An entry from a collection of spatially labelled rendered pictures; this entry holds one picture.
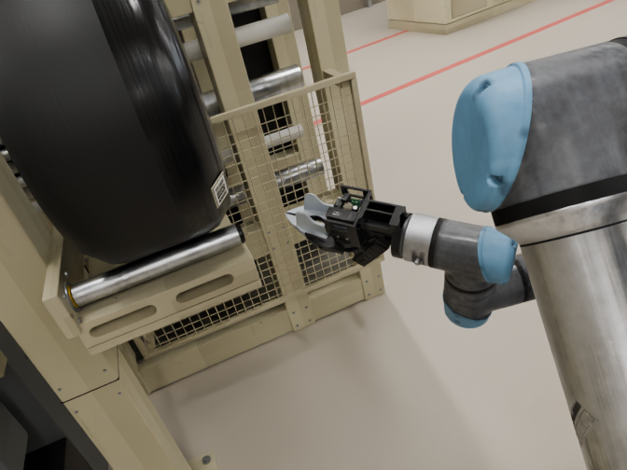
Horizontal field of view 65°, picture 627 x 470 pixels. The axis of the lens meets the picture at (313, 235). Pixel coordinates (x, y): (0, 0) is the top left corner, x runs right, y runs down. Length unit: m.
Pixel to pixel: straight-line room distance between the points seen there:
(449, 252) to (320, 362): 1.28
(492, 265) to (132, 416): 0.95
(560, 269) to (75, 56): 0.65
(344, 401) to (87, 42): 1.39
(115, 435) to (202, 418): 0.59
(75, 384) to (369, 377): 1.01
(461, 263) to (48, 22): 0.65
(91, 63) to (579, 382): 0.69
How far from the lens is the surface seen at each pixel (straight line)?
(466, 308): 0.79
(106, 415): 1.33
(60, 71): 0.78
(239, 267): 1.00
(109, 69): 0.77
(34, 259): 1.07
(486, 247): 0.70
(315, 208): 0.82
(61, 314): 1.00
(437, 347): 1.91
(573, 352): 0.46
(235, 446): 1.80
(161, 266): 1.00
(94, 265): 1.32
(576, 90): 0.44
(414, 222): 0.72
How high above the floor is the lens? 1.41
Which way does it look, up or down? 33 degrees down
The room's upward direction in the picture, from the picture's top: 14 degrees counter-clockwise
